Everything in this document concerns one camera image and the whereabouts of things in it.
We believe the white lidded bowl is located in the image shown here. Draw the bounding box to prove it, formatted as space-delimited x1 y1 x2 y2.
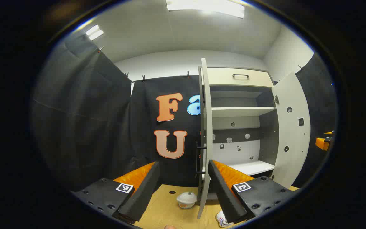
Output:
176 192 198 209

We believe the cabinet door with camera sticker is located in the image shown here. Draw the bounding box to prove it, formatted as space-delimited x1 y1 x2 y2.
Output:
197 58 214 220

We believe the white striped shoe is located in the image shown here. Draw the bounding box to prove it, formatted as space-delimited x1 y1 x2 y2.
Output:
216 210 234 228

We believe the large ceiling light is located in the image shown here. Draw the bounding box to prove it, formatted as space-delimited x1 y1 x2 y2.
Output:
166 0 245 19

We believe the small ceiling light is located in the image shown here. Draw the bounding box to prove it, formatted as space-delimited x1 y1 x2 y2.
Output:
85 25 104 41

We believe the cream cabinet drawer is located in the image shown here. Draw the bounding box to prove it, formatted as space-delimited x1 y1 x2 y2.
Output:
207 67 274 88

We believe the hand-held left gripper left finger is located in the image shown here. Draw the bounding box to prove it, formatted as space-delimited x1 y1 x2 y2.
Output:
72 161 162 225

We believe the cabinet door with cherry sticker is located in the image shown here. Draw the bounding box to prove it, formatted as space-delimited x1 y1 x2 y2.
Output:
271 72 311 189

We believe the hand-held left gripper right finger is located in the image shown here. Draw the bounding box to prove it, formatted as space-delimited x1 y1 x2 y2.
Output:
208 159 299 224

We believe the gray shoe cabinet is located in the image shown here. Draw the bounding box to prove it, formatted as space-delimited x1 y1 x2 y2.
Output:
207 67 280 178

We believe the black backdrop cloth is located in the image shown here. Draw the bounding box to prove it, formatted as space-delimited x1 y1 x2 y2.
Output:
32 40 337 191

